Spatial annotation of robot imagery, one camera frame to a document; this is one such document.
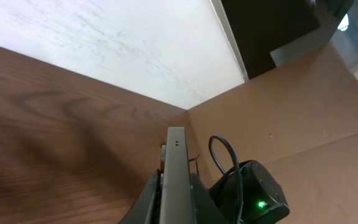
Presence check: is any brown cardboard panel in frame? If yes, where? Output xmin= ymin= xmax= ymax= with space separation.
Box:
xmin=189 ymin=44 xmax=358 ymax=223

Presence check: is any Galaxy S25 Ultra smartphone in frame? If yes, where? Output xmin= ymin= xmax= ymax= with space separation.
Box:
xmin=159 ymin=127 xmax=196 ymax=224

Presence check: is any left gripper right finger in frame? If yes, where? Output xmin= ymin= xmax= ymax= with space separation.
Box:
xmin=190 ymin=173 xmax=229 ymax=224

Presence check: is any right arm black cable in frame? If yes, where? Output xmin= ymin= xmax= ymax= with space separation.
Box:
xmin=208 ymin=134 xmax=245 ymax=224

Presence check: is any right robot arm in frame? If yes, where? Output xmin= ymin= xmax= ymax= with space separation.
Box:
xmin=209 ymin=160 xmax=290 ymax=223

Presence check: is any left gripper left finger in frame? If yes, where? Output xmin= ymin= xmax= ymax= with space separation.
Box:
xmin=119 ymin=169 xmax=162 ymax=224

